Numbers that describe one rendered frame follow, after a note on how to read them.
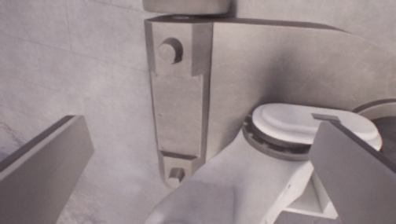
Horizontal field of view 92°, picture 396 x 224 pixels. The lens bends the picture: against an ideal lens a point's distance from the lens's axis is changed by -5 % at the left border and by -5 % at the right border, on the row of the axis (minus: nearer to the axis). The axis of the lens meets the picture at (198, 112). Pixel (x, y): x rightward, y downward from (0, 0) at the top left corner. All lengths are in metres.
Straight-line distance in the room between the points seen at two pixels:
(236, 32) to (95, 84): 0.59
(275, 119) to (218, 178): 0.14
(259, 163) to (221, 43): 0.25
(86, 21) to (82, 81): 0.23
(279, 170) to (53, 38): 0.83
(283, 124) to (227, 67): 0.19
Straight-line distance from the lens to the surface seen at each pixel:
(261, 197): 0.29
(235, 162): 0.33
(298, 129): 0.36
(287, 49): 0.46
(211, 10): 0.45
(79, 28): 0.82
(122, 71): 0.76
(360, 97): 0.54
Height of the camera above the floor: 0.61
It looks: 58 degrees down
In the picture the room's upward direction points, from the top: 157 degrees counter-clockwise
